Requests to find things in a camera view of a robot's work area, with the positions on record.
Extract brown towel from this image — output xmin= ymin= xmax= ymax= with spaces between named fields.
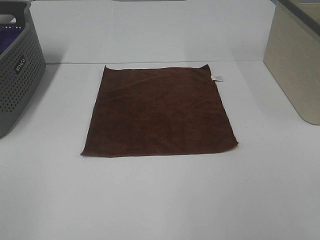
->
xmin=82 ymin=65 xmax=238 ymax=158

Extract grey perforated laundry basket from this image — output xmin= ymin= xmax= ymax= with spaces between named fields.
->
xmin=0 ymin=0 xmax=46 ymax=137

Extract beige storage bin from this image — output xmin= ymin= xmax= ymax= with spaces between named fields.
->
xmin=263 ymin=0 xmax=320 ymax=125

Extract purple cloth in basket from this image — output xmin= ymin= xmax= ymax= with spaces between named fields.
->
xmin=0 ymin=28 xmax=22 ymax=54

